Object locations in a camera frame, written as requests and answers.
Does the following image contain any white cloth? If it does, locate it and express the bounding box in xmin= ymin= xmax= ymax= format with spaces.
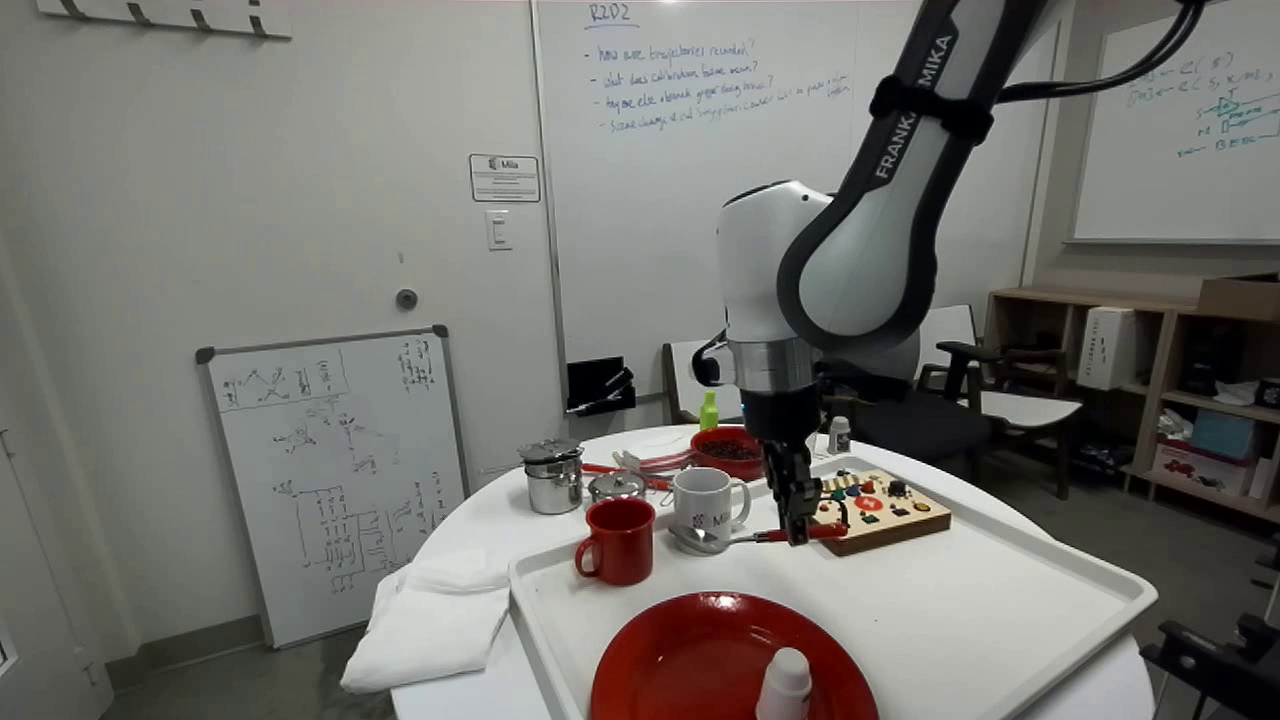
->
xmin=335 ymin=536 xmax=538 ymax=697

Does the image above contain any red speckled plate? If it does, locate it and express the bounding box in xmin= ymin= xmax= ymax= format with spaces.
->
xmin=587 ymin=594 xmax=884 ymax=720

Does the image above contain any cardboard box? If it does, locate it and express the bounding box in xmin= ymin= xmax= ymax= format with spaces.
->
xmin=1195 ymin=271 xmax=1280 ymax=325

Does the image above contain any black wall tray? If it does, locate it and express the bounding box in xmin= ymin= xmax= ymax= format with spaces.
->
xmin=566 ymin=353 xmax=642 ymax=422

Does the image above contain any white mug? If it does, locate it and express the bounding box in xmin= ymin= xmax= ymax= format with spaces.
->
xmin=669 ymin=466 xmax=755 ymax=558

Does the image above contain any wooden shelf unit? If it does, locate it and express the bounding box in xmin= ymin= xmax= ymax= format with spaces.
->
xmin=991 ymin=271 xmax=1280 ymax=533

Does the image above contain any blue box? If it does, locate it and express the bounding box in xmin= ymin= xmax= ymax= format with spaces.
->
xmin=1187 ymin=410 xmax=1265 ymax=466

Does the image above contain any white box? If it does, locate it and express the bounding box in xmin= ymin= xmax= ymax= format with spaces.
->
xmin=1078 ymin=301 xmax=1146 ymax=397

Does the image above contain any red bowl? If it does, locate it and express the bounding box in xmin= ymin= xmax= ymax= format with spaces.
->
xmin=688 ymin=424 xmax=772 ymax=483

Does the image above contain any small white bottle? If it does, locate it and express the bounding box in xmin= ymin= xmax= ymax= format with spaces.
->
xmin=751 ymin=645 xmax=816 ymax=720

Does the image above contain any small leaning whiteboard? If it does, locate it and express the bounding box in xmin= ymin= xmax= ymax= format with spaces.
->
xmin=192 ymin=322 xmax=474 ymax=653

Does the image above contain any white seat dark frame chair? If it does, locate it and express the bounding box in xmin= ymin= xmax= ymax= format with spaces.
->
xmin=854 ymin=336 xmax=1087 ymax=503

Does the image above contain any wooden busy board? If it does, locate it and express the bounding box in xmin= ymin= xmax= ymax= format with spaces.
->
xmin=803 ymin=466 xmax=957 ymax=561

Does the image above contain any large wall whiteboard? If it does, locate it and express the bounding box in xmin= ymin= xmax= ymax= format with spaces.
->
xmin=533 ymin=0 xmax=1072 ymax=364

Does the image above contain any wall whiteboard green writing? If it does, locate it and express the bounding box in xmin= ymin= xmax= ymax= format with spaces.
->
xmin=1072 ymin=0 xmax=1280 ymax=252

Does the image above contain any white coat hook rail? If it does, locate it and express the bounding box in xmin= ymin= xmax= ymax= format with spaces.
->
xmin=33 ymin=0 xmax=298 ymax=44

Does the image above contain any red mug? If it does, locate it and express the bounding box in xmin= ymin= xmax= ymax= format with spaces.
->
xmin=574 ymin=495 xmax=660 ymax=589

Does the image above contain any white plastic tray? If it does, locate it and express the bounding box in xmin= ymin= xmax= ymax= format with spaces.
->
xmin=510 ymin=453 xmax=1161 ymax=720

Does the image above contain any white paper sign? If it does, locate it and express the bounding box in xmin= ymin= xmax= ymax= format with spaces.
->
xmin=463 ymin=147 xmax=544 ymax=209

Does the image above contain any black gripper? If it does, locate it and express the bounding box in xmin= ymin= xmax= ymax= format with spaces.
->
xmin=738 ymin=379 xmax=829 ymax=550

